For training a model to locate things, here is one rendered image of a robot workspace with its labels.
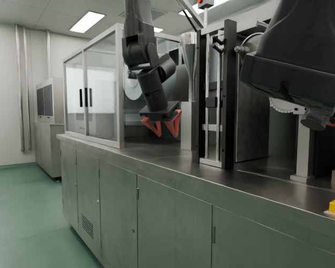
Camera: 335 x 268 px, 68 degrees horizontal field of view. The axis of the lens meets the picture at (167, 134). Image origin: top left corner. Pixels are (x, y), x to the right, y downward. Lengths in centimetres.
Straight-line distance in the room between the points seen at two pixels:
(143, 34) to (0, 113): 532
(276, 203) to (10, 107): 553
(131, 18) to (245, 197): 54
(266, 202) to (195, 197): 30
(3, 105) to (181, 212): 517
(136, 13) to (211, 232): 68
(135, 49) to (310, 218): 54
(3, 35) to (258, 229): 575
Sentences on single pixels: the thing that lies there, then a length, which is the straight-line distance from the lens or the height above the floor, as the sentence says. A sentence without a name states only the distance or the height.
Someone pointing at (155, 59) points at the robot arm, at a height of 124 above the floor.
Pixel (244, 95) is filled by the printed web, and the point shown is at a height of 118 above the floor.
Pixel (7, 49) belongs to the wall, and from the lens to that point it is 597.
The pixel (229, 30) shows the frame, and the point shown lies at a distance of 98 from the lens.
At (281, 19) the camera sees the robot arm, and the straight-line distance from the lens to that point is 22.
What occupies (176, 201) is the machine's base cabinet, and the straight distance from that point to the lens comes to 98.
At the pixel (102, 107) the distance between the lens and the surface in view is 168.
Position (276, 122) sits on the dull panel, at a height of 106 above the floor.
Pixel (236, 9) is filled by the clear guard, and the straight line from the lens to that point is 160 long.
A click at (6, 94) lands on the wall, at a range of 585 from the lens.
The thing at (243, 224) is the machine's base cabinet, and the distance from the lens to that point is 78.
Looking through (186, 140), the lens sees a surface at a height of 95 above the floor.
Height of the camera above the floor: 111
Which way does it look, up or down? 5 degrees down
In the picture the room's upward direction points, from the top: straight up
